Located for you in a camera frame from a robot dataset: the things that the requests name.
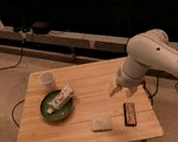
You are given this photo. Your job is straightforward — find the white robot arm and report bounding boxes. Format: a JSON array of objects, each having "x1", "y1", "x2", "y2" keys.
[{"x1": 109, "y1": 29, "x2": 178, "y2": 96}]

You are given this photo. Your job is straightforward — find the long wooden shelf ledge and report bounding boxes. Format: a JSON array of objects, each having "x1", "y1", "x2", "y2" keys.
[{"x1": 0, "y1": 0, "x2": 178, "y2": 84}]

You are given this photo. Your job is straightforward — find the green ceramic bowl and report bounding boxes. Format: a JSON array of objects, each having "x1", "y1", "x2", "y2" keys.
[{"x1": 39, "y1": 89, "x2": 74, "y2": 122}]

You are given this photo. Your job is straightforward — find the black cable under table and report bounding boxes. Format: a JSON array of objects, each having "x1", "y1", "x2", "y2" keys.
[{"x1": 8, "y1": 99, "x2": 30, "y2": 129}]

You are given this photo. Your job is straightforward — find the black floor cable left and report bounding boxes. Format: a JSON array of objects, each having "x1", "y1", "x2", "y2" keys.
[{"x1": 0, "y1": 41, "x2": 29, "y2": 74}]

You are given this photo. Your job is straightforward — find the pale sponge block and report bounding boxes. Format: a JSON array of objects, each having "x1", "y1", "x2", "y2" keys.
[{"x1": 91, "y1": 117, "x2": 112, "y2": 132}]

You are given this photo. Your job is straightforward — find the dark red candy bar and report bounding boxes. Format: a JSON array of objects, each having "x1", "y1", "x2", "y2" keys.
[{"x1": 123, "y1": 102, "x2": 137, "y2": 127}]

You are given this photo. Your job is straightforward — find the black device on ledge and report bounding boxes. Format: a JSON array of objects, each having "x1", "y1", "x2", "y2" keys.
[{"x1": 32, "y1": 21, "x2": 50, "y2": 35}]

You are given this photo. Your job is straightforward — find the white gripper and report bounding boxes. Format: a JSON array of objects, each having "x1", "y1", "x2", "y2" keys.
[{"x1": 104, "y1": 62, "x2": 150, "y2": 101}]

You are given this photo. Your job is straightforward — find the clear plastic cup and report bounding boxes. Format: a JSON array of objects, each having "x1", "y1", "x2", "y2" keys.
[{"x1": 39, "y1": 72, "x2": 57, "y2": 91}]

